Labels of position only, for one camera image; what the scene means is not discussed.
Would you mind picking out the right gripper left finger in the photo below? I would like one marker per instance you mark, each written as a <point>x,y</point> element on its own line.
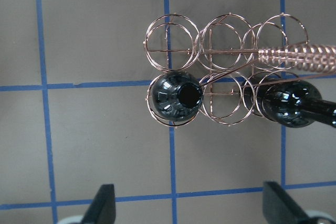
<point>102,209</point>

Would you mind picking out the dark wine bottle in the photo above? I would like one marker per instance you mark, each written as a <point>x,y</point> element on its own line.
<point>177,96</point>
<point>295,104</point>

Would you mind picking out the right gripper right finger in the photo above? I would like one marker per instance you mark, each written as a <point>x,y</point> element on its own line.
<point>279,207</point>

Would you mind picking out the copper wire wine basket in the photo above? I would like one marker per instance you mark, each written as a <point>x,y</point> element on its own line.
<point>231,58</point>

